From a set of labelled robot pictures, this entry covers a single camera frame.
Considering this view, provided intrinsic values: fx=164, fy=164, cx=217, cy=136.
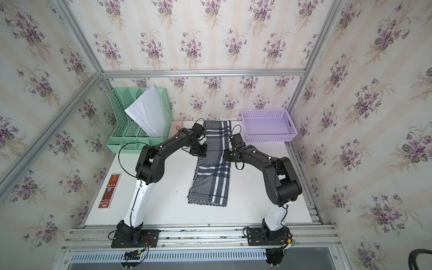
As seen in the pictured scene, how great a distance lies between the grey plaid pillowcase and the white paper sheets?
0.33 meters

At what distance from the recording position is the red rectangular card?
0.84 m

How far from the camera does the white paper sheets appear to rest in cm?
93

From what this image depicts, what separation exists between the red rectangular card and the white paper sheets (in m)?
0.30

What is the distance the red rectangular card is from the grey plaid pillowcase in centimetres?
41

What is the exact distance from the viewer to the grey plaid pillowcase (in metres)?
0.86
